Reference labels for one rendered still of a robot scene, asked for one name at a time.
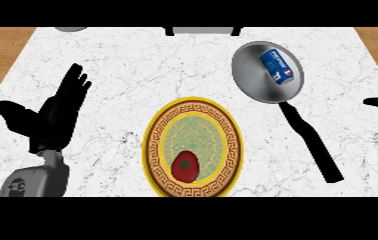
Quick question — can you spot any red can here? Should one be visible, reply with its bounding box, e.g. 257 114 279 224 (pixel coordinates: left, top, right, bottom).
170 150 201 184

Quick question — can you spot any grey round object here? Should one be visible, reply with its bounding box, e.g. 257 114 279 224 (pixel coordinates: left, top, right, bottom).
53 26 89 33

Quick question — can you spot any grey frying pan black handle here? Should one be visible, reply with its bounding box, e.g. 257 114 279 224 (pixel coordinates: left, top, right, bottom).
231 40 346 184

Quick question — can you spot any yellow patterned plate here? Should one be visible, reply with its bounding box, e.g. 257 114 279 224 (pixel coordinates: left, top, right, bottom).
141 96 245 198

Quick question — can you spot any blue can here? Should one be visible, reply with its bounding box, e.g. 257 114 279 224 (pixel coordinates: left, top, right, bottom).
259 48 296 86

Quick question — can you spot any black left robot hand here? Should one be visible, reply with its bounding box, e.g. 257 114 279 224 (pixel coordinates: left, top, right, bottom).
0 62 93 155

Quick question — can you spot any grey appliance with black legs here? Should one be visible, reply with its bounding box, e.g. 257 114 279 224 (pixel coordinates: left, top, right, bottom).
164 26 245 37

